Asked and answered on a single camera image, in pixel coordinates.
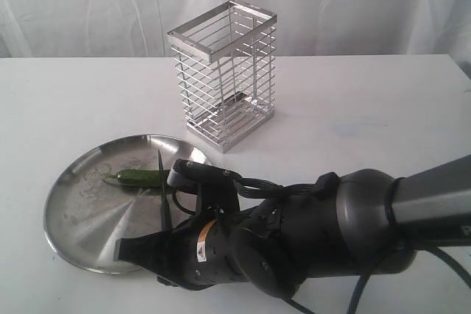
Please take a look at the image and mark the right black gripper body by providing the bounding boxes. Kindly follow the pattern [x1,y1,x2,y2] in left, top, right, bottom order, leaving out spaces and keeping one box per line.
[156,214,236,288]

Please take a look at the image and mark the black handled knife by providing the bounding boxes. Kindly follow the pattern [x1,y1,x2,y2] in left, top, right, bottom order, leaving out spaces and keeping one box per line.
[157,150,172,231]

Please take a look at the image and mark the dark green zucchini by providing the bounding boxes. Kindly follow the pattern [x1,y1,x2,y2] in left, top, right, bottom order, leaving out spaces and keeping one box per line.
[104,169,170,188]

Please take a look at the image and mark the round stainless steel plate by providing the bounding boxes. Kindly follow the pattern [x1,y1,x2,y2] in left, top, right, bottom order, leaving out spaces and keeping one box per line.
[43,135,210,274]

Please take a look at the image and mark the chrome wire utensil rack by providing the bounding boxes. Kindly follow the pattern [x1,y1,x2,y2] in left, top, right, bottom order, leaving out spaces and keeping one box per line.
[167,0,277,153]

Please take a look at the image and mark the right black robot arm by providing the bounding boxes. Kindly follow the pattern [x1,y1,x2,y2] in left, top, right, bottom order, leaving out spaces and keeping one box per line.
[114,157,470,300]

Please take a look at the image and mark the white backdrop curtain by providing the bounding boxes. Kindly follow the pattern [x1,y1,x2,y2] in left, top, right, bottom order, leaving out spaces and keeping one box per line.
[1,0,470,63]

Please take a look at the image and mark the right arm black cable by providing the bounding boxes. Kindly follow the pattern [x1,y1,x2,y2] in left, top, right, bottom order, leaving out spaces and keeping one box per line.
[286,243,471,314]

